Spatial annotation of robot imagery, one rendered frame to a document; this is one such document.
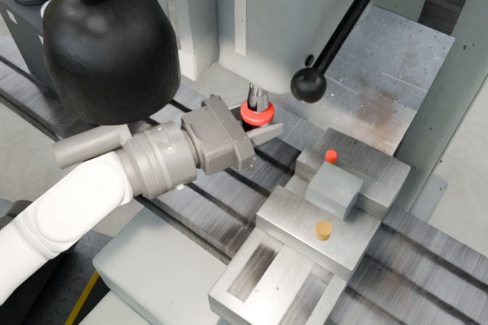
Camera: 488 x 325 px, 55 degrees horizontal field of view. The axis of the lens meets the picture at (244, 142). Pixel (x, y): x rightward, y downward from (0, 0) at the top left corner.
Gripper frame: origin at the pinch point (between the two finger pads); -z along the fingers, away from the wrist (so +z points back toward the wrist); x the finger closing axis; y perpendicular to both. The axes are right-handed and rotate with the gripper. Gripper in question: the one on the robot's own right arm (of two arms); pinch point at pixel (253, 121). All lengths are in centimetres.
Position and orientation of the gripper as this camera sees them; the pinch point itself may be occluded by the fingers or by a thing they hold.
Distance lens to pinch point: 67.3
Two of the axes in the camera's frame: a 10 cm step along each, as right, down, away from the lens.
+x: -4.8, -7.0, 5.3
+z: -8.8, 3.7, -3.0
